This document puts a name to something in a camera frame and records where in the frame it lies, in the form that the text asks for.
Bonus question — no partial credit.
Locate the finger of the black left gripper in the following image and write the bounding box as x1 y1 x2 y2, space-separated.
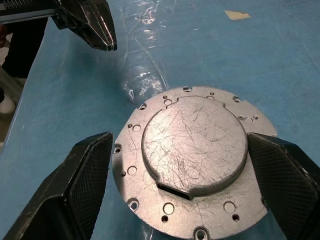
51 0 111 52
82 0 118 51

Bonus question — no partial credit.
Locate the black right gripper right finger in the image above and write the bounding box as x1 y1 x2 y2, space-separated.
246 132 320 240

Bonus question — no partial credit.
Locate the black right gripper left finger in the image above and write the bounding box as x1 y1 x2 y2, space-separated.
3 131 114 240

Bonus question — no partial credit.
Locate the round silver metal motor lid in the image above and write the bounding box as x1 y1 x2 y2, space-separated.
111 86 278 240

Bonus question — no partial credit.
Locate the person in dark trousers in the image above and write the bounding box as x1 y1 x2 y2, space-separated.
0 18 49 118

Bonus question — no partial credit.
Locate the clear plastic film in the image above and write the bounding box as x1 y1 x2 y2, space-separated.
121 0 173 97

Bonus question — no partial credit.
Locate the tan paper tape piece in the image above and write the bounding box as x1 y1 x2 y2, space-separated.
224 9 251 20

